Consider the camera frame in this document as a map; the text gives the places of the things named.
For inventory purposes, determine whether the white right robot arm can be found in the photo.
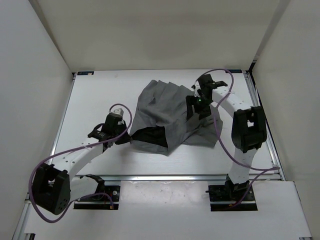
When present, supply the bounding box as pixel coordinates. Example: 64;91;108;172
185;79;267;200

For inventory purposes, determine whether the blue corner label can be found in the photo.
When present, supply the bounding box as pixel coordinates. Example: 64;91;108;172
229;69;242;74
77;71;95;76

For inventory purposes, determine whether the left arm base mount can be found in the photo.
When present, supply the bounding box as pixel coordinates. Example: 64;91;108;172
71;174;121;210

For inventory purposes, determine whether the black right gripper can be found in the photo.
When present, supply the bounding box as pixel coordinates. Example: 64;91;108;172
185;95;212;120

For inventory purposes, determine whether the blue corner label left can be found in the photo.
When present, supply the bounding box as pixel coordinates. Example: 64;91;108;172
77;71;95;76

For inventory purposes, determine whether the aluminium left side rail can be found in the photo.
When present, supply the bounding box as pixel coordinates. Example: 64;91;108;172
41;71;77;160

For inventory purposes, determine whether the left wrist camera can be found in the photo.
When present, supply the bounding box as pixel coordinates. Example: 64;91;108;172
101;108;127;134

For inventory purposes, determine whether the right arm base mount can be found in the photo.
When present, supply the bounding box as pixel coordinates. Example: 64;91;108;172
205;185;258;212

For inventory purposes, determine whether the grey pleated skirt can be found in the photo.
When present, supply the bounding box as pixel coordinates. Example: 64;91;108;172
130;80;223;156

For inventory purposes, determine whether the blue corner label right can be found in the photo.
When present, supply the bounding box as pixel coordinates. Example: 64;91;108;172
229;69;242;74

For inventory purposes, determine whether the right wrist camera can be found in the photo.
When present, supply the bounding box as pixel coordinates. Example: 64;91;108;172
191;74;214;99

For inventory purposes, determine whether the aluminium table edge rail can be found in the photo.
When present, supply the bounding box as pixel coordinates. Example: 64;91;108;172
41;174;286;183

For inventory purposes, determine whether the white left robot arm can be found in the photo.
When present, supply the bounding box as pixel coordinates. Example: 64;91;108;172
28;120;129;223

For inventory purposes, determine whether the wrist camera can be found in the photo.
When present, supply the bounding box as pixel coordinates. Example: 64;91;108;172
191;74;214;99
101;108;127;134

